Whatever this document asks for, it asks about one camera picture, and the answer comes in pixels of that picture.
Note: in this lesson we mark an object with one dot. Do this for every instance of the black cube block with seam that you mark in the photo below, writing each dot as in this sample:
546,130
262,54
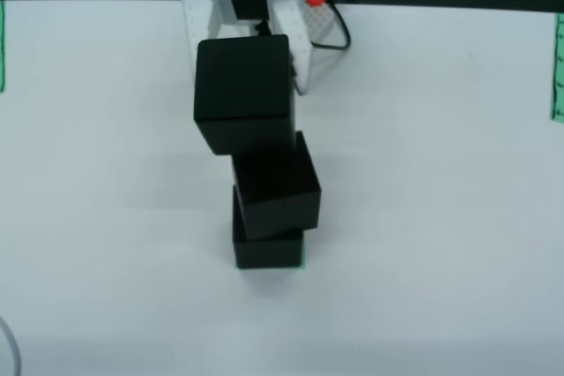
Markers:
277,191

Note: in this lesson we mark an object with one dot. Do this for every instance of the green paper strip with arrows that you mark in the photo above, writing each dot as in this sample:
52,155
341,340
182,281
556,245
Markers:
559,68
2,41

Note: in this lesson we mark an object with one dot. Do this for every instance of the green striped square marker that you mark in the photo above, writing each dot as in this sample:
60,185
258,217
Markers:
303,267

